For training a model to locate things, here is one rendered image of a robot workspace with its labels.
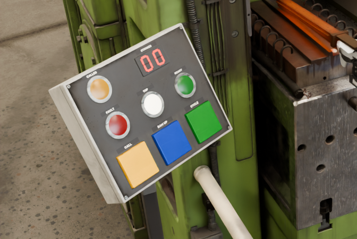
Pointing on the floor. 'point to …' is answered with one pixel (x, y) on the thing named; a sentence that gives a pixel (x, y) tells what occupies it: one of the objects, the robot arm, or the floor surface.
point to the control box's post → (152, 212)
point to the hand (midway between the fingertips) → (343, 40)
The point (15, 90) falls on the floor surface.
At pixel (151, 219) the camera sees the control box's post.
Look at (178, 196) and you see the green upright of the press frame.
